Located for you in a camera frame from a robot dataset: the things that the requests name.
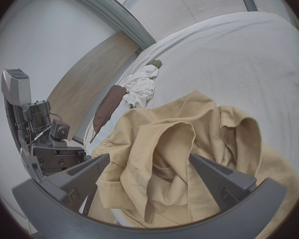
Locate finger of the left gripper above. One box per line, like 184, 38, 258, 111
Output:
76, 150, 98, 217
27, 155, 45, 183

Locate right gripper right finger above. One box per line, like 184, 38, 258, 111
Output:
189, 153, 258, 213

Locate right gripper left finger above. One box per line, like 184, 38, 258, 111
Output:
43, 153, 110, 213

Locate tan shorts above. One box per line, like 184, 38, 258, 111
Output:
88, 90, 299, 230

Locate bed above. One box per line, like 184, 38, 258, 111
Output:
46, 10, 299, 231

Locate brown garment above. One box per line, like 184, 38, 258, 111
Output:
90, 85, 126, 144

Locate cream white garment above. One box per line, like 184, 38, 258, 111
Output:
122, 65, 160, 109

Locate olive green garment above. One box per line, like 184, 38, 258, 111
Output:
147, 59, 163, 69

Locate window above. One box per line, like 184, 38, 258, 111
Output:
93, 0, 299, 43

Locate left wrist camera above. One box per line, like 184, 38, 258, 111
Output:
49, 120, 71, 148

